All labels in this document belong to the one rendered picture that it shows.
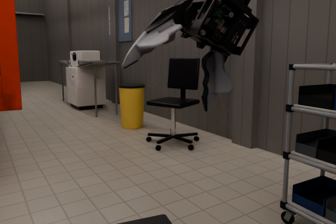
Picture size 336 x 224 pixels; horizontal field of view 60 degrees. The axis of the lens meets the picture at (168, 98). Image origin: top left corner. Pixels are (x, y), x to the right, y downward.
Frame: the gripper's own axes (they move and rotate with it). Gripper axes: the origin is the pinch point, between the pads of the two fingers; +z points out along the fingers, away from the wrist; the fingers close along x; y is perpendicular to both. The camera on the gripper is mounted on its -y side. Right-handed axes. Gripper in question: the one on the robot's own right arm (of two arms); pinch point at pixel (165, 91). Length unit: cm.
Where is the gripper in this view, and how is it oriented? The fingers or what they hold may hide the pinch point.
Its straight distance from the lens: 42.4
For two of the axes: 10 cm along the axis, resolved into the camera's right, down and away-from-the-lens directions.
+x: 7.9, 4.0, 4.6
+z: -4.7, 8.8, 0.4
